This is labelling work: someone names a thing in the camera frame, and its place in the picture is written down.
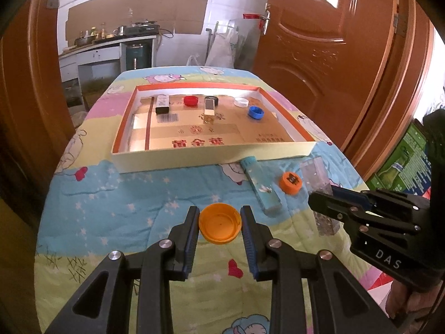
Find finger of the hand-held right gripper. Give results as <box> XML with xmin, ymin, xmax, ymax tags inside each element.
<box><xmin>309</xmin><ymin>191</ymin><xmax>374</xmax><ymax>228</ymax></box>
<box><xmin>330</xmin><ymin>185</ymin><xmax>432</xmax><ymax>216</ymax></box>

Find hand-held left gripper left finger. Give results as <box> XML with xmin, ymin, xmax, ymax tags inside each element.
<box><xmin>45</xmin><ymin>206</ymin><xmax>200</xmax><ymax>334</ymax></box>

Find group of condiment bottles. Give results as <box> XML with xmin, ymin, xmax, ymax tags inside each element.
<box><xmin>78</xmin><ymin>24</ymin><xmax>107</xmax><ymax>40</ymax></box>

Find gold rectangular box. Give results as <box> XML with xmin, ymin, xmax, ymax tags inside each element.
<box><xmin>203</xmin><ymin>97</ymin><xmax>216</xmax><ymax>124</ymax></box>

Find white plastic bag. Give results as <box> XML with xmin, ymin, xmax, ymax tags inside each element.
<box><xmin>205</xmin><ymin>30</ymin><xmax>240</xmax><ymax>68</ymax></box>

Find metal door handle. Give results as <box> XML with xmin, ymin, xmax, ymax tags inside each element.
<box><xmin>259</xmin><ymin>3</ymin><xmax>271</xmax><ymax>35</ymax></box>

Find green cylinder appliance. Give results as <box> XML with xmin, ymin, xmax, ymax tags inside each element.
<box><xmin>125</xmin><ymin>42</ymin><xmax>154</xmax><ymax>71</ymax></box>

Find green printed carton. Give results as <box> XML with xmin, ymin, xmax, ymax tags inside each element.
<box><xmin>369</xmin><ymin>118</ymin><xmax>432</xmax><ymax>195</ymax></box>

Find red ribbon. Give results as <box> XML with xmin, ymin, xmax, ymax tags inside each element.
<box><xmin>243</xmin><ymin>13</ymin><xmax>265</xmax><ymax>30</ymax></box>

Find black and white small box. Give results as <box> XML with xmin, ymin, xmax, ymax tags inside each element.
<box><xmin>155</xmin><ymin>95</ymin><xmax>170</xmax><ymax>115</ymax></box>

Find teal rectangular box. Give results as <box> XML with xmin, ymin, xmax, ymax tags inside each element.
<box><xmin>241</xmin><ymin>156</ymin><xmax>281</xmax><ymax>215</ymax></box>

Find large orange bottle cap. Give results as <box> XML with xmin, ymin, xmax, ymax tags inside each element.
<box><xmin>198</xmin><ymin>203</ymin><xmax>242</xmax><ymax>245</ymax></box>

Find shallow cardboard box tray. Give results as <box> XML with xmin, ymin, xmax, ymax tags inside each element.
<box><xmin>111</xmin><ymin>83</ymin><xmax>317</xmax><ymax>174</ymax></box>

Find cardboard wall sheets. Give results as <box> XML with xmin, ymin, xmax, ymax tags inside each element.
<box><xmin>66</xmin><ymin>0</ymin><xmax>209</xmax><ymax>40</ymax></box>

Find clear patterned rectangular box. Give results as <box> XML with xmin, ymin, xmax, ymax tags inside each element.
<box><xmin>300</xmin><ymin>157</ymin><xmax>339</xmax><ymax>237</ymax></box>

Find small orange cap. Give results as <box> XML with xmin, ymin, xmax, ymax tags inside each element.
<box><xmin>280</xmin><ymin>171</ymin><xmax>301</xmax><ymax>194</ymax></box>

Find wooden door frame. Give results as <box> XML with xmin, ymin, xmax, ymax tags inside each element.
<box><xmin>342</xmin><ymin>0</ymin><xmax>437</xmax><ymax>181</ymax></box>

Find door hinge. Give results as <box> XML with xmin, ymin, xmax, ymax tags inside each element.
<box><xmin>394</xmin><ymin>12</ymin><xmax>407</xmax><ymax>37</ymax></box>

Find kitchen counter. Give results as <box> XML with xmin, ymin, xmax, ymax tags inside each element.
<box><xmin>58</xmin><ymin>35</ymin><xmax>157</xmax><ymax>94</ymax></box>

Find black gas stove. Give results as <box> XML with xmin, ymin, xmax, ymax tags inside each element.
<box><xmin>123</xmin><ymin>23</ymin><xmax>160</xmax><ymax>36</ymax></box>

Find brown wooden door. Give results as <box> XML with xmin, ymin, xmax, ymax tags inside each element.
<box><xmin>251</xmin><ymin>0</ymin><xmax>397</xmax><ymax>147</ymax></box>

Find person's right hand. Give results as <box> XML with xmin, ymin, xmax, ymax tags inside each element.
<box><xmin>387</xmin><ymin>283</ymin><xmax>445</xmax><ymax>334</ymax></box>

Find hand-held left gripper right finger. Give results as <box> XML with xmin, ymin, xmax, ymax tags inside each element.
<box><xmin>241</xmin><ymin>206</ymin><xmax>397</xmax><ymax>334</ymax></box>

